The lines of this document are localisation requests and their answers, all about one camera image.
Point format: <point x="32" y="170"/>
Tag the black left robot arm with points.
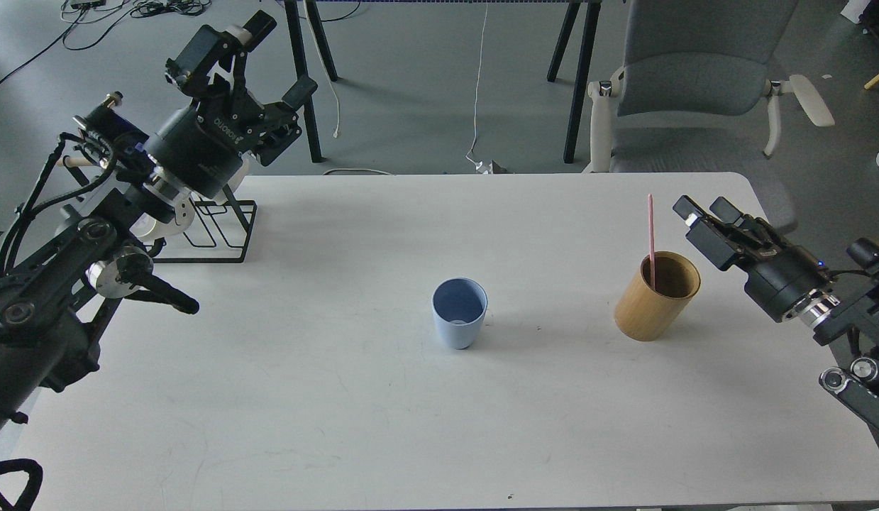
<point x="109" y="196"/>

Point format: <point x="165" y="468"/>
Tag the bamboo cylinder holder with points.
<point x="658" y="292"/>

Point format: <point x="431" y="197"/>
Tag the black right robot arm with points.
<point x="855" y="319"/>

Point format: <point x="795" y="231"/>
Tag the grey office chair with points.
<point x="705" y="57"/>

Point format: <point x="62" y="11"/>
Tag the black wire cup rack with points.
<point x="223" y="227"/>

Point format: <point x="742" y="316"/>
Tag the black table legs left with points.
<point x="298" y="52"/>

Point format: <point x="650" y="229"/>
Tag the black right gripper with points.
<point x="780" y="275"/>

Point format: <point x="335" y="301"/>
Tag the light blue plastic cup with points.
<point x="459" y="306"/>

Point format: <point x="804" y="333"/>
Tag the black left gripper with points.
<point x="192" y="145"/>

